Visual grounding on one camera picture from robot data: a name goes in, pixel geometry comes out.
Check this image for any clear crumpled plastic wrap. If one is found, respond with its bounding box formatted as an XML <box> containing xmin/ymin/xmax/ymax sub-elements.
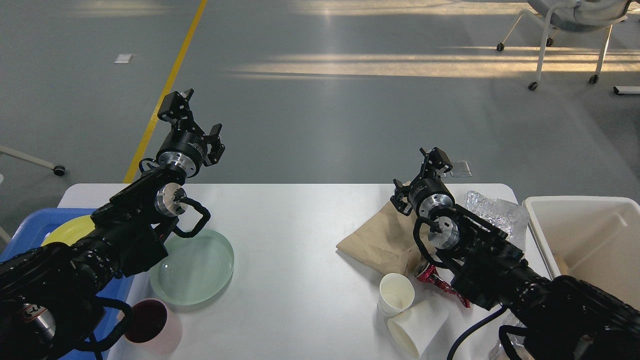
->
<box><xmin>464</xmin><ymin>190</ymin><xmax>530</xmax><ymax>251</ymax></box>

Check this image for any upright white paper cup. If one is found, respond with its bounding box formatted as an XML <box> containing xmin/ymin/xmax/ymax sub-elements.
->
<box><xmin>377</xmin><ymin>273</ymin><xmax>415</xmax><ymax>318</ymax></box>

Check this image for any white bar on floor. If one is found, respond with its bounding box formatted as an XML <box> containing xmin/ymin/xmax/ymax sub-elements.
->
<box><xmin>613</xmin><ymin>85</ymin><xmax>640</xmax><ymax>96</ymax></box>

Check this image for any white rolling chair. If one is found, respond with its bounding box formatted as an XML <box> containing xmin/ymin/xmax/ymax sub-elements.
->
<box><xmin>496</xmin><ymin>0</ymin><xmax>631</xmax><ymax>92</ymax></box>

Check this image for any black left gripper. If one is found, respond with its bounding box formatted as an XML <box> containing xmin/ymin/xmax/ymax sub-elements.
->
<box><xmin>157</xmin><ymin>89</ymin><xmax>226</xmax><ymax>178</ymax></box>

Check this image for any lying white paper cup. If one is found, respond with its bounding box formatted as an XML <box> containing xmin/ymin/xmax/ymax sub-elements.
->
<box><xmin>386</xmin><ymin>297</ymin><xmax>450</xmax><ymax>360</ymax></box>

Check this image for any red crushed wrapper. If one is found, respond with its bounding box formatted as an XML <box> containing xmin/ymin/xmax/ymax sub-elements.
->
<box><xmin>413</xmin><ymin>260</ymin><xmax>471</xmax><ymax>308</ymax></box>

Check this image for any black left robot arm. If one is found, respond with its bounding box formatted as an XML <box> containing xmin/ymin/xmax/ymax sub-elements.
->
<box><xmin>0</xmin><ymin>89</ymin><xmax>226</xmax><ymax>360</ymax></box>

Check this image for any pale green plate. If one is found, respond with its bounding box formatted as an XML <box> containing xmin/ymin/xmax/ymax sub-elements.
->
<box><xmin>149</xmin><ymin>228</ymin><xmax>235</xmax><ymax>306</ymax></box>

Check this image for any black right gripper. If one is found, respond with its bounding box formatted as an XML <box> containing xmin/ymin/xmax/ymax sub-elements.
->
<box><xmin>390</xmin><ymin>146</ymin><xmax>455</xmax><ymax>217</ymax></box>

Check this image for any yellow plate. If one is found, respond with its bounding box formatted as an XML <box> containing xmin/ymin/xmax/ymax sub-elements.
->
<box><xmin>41</xmin><ymin>215</ymin><xmax>95</xmax><ymax>246</ymax></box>

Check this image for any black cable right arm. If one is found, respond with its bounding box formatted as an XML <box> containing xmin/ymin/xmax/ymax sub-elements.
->
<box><xmin>446</xmin><ymin>306</ymin><xmax>508</xmax><ymax>360</ymax></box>

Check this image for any white caster leg left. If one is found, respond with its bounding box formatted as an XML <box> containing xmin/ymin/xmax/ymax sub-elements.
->
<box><xmin>0</xmin><ymin>145</ymin><xmax>67</xmax><ymax>177</ymax></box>

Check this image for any brown paper bag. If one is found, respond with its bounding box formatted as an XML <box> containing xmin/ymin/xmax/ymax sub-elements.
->
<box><xmin>336</xmin><ymin>202</ymin><xmax>423</xmax><ymax>277</ymax></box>

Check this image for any blue plastic tray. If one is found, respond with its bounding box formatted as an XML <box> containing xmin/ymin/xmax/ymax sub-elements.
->
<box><xmin>1</xmin><ymin>208</ymin><xmax>134</xmax><ymax>360</ymax></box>

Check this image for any clear floor plate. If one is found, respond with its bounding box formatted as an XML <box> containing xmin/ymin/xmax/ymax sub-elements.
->
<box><xmin>441</xmin><ymin>161</ymin><xmax>473</xmax><ymax>178</ymax></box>

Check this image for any white plastic bin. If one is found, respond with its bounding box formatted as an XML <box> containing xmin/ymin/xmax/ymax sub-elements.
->
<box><xmin>522</xmin><ymin>195</ymin><xmax>640</xmax><ymax>309</ymax></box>

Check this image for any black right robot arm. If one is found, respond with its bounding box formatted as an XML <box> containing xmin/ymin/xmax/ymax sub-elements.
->
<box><xmin>390</xmin><ymin>147</ymin><xmax>640</xmax><ymax>360</ymax></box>

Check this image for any pink mug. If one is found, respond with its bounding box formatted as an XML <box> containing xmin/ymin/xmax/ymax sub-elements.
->
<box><xmin>118</xmin><ymin>298</ymin><xmax>183</xmax><ymax>356</ymax></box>

